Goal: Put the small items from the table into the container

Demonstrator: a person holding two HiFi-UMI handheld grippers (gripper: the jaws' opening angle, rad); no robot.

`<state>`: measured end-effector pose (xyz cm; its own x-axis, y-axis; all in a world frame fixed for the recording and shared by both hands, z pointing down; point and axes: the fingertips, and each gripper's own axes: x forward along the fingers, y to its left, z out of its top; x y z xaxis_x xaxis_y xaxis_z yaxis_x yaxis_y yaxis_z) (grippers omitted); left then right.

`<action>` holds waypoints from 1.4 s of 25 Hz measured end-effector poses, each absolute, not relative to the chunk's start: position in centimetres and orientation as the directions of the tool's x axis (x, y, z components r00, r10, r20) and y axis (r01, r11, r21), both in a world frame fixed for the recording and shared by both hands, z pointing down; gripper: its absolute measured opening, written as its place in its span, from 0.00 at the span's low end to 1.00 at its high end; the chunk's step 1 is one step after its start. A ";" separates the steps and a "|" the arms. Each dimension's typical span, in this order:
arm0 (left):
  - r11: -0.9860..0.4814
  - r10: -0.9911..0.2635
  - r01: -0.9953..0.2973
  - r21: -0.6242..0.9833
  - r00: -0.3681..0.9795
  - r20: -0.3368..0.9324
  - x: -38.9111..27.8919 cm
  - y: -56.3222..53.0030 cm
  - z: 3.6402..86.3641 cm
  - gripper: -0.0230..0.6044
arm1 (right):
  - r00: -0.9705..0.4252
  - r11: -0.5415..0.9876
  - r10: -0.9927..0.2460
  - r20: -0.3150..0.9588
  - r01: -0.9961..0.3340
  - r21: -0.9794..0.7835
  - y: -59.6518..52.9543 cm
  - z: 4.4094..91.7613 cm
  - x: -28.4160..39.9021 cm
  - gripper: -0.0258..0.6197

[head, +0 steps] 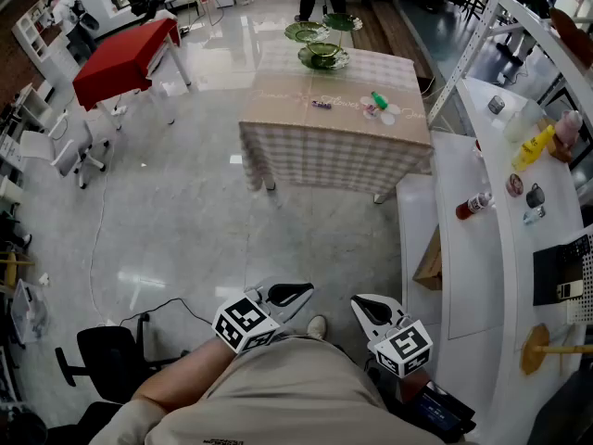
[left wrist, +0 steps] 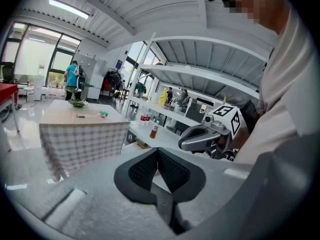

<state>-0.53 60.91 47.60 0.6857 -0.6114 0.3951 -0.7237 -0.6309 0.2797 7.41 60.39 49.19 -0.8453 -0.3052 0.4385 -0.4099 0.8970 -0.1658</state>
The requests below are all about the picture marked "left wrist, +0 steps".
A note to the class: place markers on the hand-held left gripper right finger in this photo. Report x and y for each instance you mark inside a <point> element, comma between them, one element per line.
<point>182,177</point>

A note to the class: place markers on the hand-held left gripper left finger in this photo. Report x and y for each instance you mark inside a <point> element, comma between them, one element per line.
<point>135,176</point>

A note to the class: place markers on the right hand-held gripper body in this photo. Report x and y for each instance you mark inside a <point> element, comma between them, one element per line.
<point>226,116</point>

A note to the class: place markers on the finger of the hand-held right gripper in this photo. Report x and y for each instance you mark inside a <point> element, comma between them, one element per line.
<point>190,144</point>

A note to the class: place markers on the small green bottle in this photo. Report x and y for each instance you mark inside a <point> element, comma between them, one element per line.
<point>104,112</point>

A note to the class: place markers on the small purple metallic object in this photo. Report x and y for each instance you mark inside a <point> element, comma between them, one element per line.
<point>80,116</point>

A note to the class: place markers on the tiered wire fruit stand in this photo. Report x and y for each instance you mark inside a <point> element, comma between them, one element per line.
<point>78,103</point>

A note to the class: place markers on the person's right forearm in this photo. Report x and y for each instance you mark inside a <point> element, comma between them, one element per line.
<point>243,140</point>

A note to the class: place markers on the white metal shelf rack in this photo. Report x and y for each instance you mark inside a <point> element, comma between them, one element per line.
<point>200,71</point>

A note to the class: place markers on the coat rack with bags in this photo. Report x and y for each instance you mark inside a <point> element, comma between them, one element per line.
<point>113,80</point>

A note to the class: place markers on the black wrist device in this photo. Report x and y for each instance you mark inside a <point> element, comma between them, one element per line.
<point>250,114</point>

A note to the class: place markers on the black panel with white squares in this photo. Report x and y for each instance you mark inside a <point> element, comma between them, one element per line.
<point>197,110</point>

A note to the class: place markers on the orange tea bottle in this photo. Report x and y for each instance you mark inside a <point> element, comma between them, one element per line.
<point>154,131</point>

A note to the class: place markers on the red label bottle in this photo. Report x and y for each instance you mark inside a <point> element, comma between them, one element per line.
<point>148,117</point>
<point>143,118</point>

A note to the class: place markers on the yellow bottle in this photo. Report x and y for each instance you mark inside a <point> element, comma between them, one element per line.
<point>163,99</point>

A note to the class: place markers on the table with checked cloth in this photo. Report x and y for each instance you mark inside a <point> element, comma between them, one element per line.
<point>82,134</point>

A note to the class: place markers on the person's beige shirt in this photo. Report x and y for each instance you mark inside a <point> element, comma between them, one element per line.
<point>287,84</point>

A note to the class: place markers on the white cabinet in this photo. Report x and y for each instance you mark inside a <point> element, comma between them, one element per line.
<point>93,79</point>

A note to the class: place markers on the red table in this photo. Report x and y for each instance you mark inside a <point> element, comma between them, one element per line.
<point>7,90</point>

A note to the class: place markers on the long ceiling light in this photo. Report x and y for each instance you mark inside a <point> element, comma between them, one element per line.
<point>68,8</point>

